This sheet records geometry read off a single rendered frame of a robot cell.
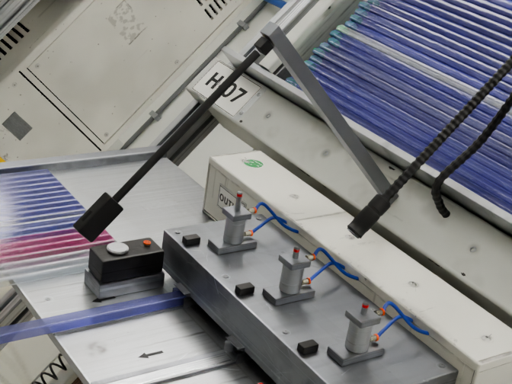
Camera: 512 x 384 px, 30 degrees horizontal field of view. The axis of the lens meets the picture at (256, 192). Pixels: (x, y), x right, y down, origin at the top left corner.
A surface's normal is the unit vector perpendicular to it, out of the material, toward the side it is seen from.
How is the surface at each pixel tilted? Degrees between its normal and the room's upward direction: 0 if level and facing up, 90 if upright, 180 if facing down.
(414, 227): 90
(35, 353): 90
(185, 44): 90
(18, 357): 90
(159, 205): 45
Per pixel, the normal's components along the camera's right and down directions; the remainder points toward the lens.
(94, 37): 0.55, 0.42
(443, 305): 0.15, -0.90
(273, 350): -0.83, 0.12
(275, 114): -0.48, -0.55
